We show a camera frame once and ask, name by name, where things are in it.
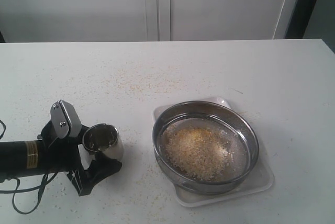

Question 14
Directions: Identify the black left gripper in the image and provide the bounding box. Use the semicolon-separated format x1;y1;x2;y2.
36;121;122;196

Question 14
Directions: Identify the stainless steel cup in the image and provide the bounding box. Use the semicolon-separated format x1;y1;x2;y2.
82;124;124;161

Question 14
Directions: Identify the grain mixture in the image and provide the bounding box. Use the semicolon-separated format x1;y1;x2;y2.
165;127;233;182

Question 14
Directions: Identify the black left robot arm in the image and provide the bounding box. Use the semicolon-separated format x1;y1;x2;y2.
1;121;88;182

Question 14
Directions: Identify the round steel mesh sieve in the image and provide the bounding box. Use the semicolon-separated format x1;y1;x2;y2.
152;100;260;195

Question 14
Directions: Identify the white cabinet behind table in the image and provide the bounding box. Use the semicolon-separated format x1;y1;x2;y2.
1;0;297;42

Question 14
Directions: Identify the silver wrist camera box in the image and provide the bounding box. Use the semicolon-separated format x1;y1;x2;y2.
50;99;82;139

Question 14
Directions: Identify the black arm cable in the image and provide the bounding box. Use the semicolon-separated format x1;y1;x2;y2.
0;119;61;214

